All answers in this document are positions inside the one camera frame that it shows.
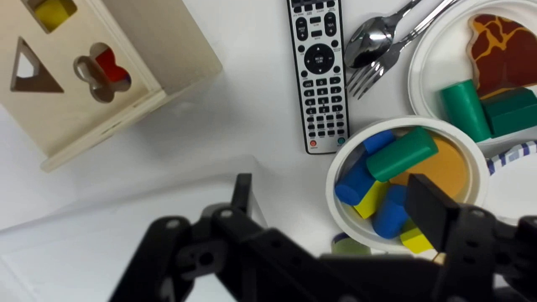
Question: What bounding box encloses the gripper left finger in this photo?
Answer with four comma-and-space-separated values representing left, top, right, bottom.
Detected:
109, 173, 336, 302

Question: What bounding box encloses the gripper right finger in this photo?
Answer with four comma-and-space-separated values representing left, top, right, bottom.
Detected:
404, 174, 537, 302

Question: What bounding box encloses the grey remote control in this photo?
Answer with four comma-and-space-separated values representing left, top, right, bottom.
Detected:
287, 0, 351, 155

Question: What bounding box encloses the yellow block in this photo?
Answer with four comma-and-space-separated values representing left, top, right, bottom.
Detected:
34, 0, 70, 32
354, 180, 389, 219
399, 220, 435, 255

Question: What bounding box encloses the blue cylinder block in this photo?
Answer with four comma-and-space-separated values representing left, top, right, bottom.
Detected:
372, 184, 410, 240
362, 130, 396, 154
334, 157, 377, 206

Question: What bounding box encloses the orange disc block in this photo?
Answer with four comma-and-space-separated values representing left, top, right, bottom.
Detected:
390, 134, 469, 198

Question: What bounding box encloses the white paper bowl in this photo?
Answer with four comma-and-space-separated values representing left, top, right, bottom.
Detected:
325, 115, 491, 255

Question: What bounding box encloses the blue striped paper plate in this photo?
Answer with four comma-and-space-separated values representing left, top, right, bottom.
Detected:
486, 141, 537, 224

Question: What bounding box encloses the pale green cylinder block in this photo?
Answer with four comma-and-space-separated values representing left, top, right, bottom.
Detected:
331, 233, 372, 256

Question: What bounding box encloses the green rectangular block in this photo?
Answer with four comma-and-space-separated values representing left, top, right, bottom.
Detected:
480, 87, 537, 138

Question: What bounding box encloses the white paper plate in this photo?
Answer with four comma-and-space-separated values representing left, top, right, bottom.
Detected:
407, 0, 537, 146

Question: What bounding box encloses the metal fork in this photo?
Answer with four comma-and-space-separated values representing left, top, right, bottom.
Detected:
346, 0, 460, 100

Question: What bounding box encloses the brown toy steak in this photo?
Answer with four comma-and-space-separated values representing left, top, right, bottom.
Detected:
467, 13, 537, 99

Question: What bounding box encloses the metal spoon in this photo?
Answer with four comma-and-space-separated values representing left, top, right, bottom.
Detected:
344, 0, 422, 69

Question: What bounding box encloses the wooden shape sorter box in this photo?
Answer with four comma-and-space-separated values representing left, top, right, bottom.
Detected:
0, 0, 223, 173

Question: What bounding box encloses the red block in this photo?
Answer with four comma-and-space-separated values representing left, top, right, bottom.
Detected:
95, 48, 131, 84

